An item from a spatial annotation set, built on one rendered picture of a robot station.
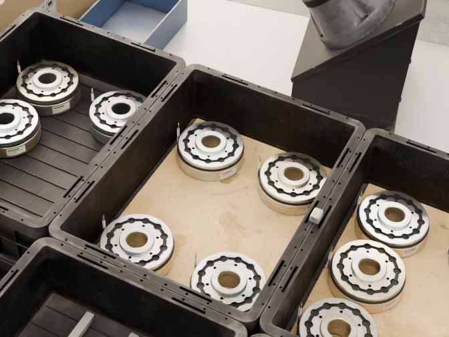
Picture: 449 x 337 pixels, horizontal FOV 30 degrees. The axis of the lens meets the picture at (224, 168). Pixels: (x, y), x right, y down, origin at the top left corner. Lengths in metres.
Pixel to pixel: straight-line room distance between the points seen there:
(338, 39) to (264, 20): 0.39
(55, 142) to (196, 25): 0.55
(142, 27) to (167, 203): 0.62
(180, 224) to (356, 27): 0.47
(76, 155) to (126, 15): 0.56
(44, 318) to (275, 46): 0.84
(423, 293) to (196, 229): 0.33
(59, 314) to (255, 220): 0.31
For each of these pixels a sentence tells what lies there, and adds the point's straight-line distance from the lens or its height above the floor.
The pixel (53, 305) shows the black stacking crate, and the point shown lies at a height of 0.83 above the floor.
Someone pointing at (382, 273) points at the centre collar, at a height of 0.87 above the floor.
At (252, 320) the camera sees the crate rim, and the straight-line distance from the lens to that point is 1.01.
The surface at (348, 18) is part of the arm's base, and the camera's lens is 1.44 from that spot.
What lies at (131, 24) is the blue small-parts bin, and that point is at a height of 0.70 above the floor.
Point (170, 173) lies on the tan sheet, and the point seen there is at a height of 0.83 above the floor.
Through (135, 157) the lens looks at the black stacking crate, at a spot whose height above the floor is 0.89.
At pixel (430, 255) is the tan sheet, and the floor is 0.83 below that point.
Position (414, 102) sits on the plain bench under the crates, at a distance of 1.67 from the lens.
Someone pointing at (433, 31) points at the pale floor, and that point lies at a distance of 3.09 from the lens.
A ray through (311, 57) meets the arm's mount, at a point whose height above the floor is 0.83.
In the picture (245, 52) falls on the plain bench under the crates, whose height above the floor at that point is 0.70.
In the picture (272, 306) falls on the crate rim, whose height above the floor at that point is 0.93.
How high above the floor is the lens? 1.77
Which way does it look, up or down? 46 degrees down
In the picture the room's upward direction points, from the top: 4 degrees clockwise
